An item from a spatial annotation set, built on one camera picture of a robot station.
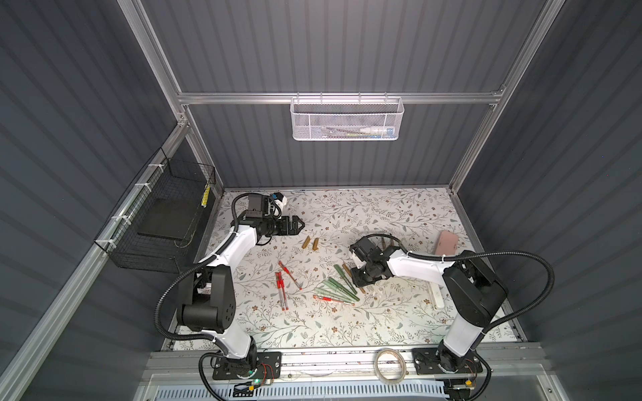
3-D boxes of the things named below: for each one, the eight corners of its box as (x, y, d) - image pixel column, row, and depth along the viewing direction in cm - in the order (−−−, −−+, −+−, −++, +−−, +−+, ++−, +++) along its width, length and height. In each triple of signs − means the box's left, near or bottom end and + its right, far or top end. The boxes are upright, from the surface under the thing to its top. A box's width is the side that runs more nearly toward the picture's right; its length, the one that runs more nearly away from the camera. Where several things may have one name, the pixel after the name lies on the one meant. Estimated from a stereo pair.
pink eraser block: (434, 253, 100) (437, 249, 97) (438, 233, 106) (441, 228, 104) (453, 259, 98) (456, 255, 96) (455, 238, 104) (458, 234, 102)
